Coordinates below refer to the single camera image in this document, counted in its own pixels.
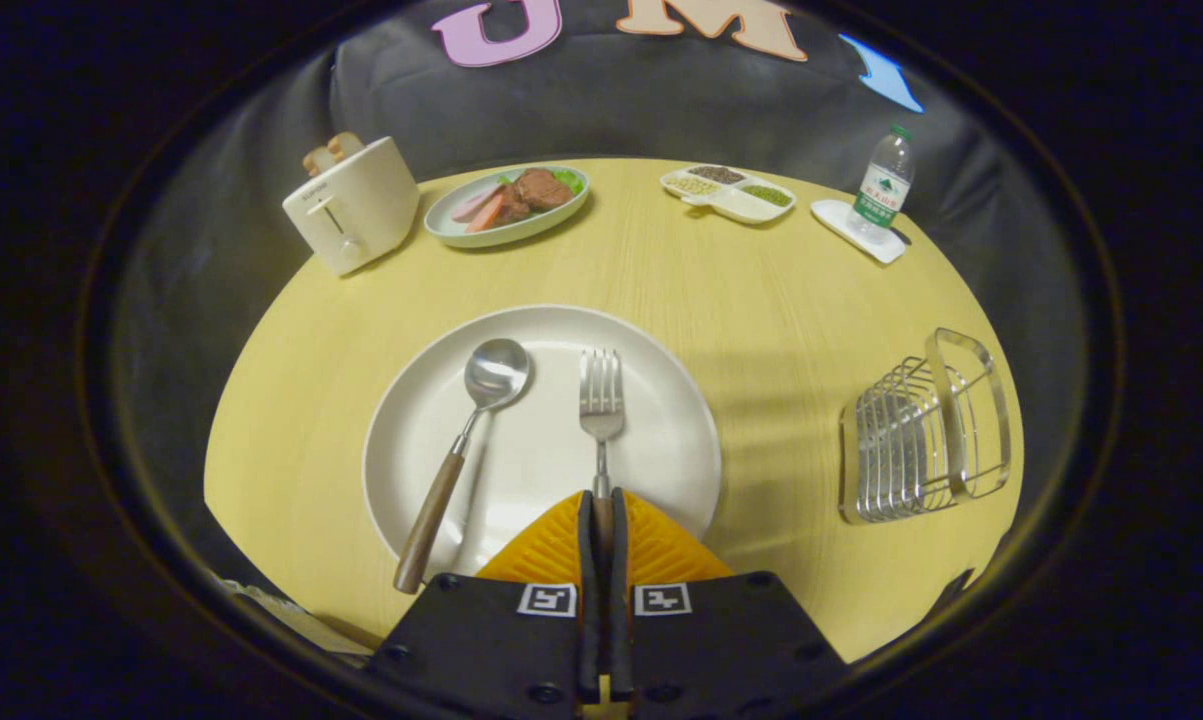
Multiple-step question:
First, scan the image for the clear plastic water bottle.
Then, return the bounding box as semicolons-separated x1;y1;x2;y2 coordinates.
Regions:
847;123;917;245

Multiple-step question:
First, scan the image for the silver wire rack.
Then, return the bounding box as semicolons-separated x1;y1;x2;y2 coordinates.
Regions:
838;327;1014;526

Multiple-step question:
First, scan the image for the small white tray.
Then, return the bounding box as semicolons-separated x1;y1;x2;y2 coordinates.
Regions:
810;198;908;265

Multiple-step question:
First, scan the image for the pink ham slice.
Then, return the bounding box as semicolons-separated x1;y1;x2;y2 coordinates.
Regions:
450;185;504;225

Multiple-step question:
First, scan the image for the large white round plate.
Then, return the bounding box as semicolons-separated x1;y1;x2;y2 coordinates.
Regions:
362;304;723;586

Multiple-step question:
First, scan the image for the pale green oval plate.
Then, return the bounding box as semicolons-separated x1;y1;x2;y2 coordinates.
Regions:
423;164;592;249

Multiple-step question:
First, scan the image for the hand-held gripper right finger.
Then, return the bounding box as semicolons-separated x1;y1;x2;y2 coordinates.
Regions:
606;486;852;720

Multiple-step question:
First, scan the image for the white divided dish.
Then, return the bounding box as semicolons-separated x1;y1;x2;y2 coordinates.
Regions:
659;164;798;226

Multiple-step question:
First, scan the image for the brown steak piece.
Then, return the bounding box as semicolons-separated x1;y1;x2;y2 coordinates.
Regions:
507;168;575;215

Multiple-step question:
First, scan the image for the orange sausage slice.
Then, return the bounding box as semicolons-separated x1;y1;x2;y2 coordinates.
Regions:
466;193;512;235

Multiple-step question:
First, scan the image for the silver fork with wooden handle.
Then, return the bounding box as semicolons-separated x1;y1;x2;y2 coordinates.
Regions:
578;347;626;563

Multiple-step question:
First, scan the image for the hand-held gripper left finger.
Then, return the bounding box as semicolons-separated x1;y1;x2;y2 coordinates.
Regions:
361;488;604;720

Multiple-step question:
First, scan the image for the silver spoon with wooden handle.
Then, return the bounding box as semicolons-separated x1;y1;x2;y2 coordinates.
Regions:
392;337;533;596

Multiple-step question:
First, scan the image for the cream toaster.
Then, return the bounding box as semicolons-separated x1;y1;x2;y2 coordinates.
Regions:
281;136;422;278

